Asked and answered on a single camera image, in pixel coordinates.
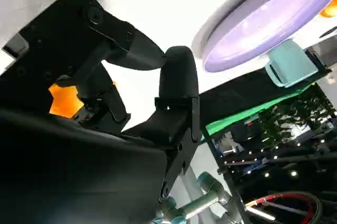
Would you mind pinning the green cloth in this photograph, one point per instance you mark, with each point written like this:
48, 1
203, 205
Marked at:
237, 118

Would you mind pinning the green leafy plants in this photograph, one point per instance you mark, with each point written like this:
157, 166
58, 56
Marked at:
289, 113

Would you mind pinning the lilac plate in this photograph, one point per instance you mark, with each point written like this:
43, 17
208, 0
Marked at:
263, 24

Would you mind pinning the black backdrop cloth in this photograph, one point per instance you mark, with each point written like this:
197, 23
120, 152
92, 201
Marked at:
237, 90

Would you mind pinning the pale green mug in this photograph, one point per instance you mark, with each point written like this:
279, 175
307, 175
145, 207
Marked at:
292, 63

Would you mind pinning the orange and white bread roll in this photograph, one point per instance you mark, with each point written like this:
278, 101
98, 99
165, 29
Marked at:
63, 100
329, 11

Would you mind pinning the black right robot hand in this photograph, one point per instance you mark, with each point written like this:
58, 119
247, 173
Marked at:
79, 168

